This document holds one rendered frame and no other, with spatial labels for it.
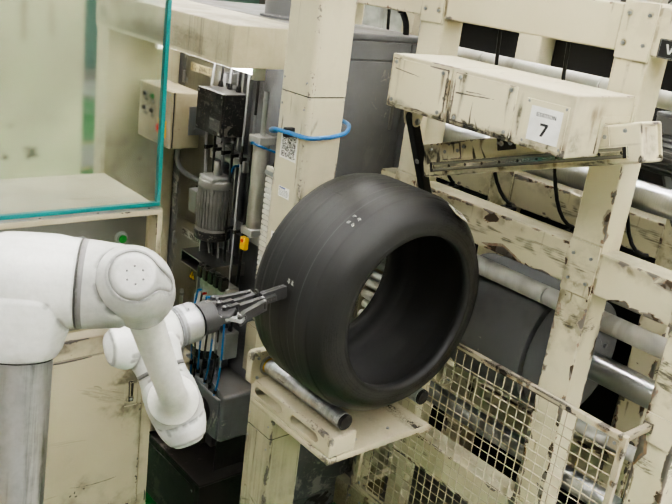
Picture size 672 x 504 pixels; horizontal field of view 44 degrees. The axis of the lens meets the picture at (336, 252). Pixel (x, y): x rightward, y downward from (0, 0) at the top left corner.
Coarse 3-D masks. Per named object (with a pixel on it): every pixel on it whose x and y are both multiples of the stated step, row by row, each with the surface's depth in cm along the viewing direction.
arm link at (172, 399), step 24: (144, 336) 142; (168, 336) 147; (144, 360) 148; (168, 360) 149; (144, 384) 169; (168, 384) 152; (192, 384) 167; (168, 408) 158; (192, 408) 165; (168, 432) 167; (192, 432) 167
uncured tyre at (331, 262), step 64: (320, 192) 206; (384, 192) 201; (320, 256) 191; (384, 256) 194; (448, 256) 232; (256, 320) 209; (320, 320) 191; (384, 320) 244; (448, 320) 233; (320, 384) 200; (384, 384) 214
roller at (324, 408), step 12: (276, 372) 228; (288, 384) 224; (300, 384) 222; (300, 396) 220; (312, 396) 217; (312, 408) 218; (324, 408) 213; (336, 408) 212; (336, 420) 209; (348, 420) 210
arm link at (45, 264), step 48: (0, 240) 114; (48, 240) 115; (0, 288) 111; (48, 288) 112; (0, 336) 112; (48, 336) 115; (0, 384) 115; (48, 384) 119; (0, 432) 115; (0, 480) 116
